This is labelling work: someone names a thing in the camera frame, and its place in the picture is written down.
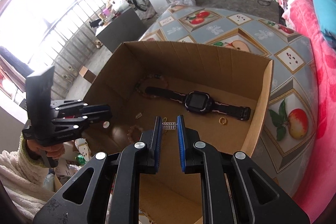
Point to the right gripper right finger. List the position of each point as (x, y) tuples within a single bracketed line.
[(234, 188)]

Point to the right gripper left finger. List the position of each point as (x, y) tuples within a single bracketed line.
[(106, 189)]

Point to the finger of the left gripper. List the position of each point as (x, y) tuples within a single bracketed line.
[(84, 108), (89, 120)]

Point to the small silver charm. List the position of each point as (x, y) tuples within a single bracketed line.
[(139, 115)]

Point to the small metal clasp charm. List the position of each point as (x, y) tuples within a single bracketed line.
[(169, 125)]

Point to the left hand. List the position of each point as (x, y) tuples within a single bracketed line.
[(34, 150)]

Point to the fruit pattern tablecloth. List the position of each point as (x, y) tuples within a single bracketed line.
[(285, 144)]

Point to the grey cabinet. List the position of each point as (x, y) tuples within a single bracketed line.
[(127, 27)]

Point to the brown cardboard box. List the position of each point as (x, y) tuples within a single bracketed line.
[(229, 76)]

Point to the black smart watch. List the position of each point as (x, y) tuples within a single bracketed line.
[(201, 103)]

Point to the blue quilt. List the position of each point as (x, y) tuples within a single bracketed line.
[(325, 13)]

